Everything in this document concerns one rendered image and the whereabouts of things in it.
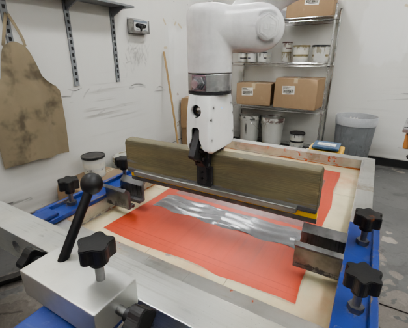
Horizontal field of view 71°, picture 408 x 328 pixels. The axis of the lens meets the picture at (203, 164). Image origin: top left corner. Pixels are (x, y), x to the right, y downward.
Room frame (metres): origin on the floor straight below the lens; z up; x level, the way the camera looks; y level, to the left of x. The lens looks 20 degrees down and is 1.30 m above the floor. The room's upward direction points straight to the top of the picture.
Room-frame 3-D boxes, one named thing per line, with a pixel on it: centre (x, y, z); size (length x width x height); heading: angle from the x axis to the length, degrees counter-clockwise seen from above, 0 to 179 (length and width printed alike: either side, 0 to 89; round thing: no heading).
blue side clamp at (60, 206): (0.63, 0.25, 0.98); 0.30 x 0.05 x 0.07; 150
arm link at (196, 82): (0.51, -0.01, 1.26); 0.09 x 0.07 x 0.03; 150
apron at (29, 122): (2.15, 1.30, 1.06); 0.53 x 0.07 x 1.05; 150
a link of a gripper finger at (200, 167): (0.49, 0.00, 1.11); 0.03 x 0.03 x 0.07; 60
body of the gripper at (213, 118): (0.51, -0.01, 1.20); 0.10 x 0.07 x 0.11; 150
